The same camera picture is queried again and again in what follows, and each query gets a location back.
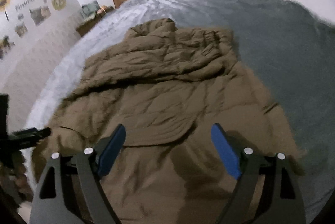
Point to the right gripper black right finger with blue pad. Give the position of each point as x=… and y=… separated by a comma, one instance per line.
x=281, y=199

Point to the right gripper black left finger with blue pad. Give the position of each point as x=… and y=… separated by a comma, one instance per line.
x=71, y=185

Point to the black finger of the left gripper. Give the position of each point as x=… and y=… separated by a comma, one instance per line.
x=29, y=137

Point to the brown puffer jacket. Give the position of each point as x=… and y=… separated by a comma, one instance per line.
x=168, y=86

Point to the green clothes pile on nightstand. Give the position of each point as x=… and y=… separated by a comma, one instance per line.
x=89, y=9

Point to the brown white dog sticker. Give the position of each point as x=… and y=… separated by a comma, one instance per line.
x=6, y=46

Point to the grey bed blanket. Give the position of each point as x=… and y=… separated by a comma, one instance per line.
x=288, y=49

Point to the yellow lion flower sticker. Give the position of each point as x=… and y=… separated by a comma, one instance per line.
x=58, y=5

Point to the brown wooden nightstand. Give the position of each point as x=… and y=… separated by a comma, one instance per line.
x=87, y=25

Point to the small kitten wall sticker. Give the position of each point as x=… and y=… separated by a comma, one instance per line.
x=21, y=30

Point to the grey cats wall sticker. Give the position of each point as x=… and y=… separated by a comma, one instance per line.
x=40, y=14

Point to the sunflower wall sticker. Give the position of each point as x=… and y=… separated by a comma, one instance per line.
x=3, y=6

